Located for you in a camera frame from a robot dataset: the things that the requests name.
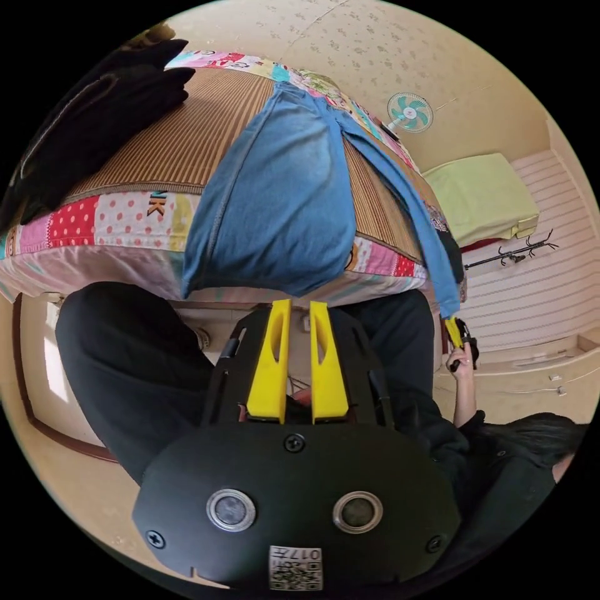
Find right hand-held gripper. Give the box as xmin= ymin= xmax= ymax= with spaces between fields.
xmin=442 ymin=316 xmax=481 ymax=371

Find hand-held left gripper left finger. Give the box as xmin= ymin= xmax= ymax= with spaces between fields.
xmin=246 ymin=299 xmax=293 ymax=424

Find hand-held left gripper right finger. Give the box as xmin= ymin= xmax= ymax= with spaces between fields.
xmin=309 ymin=301 xmax=349 ymax=424

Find blue jeans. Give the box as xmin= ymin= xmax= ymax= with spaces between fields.
xmin=180 ymin=82 xmax=463 ymax=323

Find person's right forearm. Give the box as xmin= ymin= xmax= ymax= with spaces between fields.
xmin=452 ymin=374 xmax=480 ymax=426

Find person's right hand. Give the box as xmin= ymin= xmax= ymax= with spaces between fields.
xmin=445 ymin=347 xmax=474 ymax=381

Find black coat rack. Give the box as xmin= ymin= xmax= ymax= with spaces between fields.
xmin=464 ymin=228 xmax=559 ymax=271

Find yellow-green covered box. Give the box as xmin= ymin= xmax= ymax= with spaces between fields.
xmin=421 ymin=152 xmax=540 ymax=248

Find person's body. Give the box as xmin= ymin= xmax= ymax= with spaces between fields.
xmin=55 ymin=281 xmax=589 ymax=600

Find teal and white fan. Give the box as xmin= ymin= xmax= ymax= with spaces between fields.
xmin=380 ymin=92 xmax=435 ymax=141

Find bed with patchwork quilt and mat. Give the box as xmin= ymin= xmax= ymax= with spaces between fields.
xmin=0 ymin=49 xmax=469 ymax=306

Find pile of clothes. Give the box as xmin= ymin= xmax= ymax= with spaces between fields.
xmin=0 ymin=38 xmax=197 ymax=231

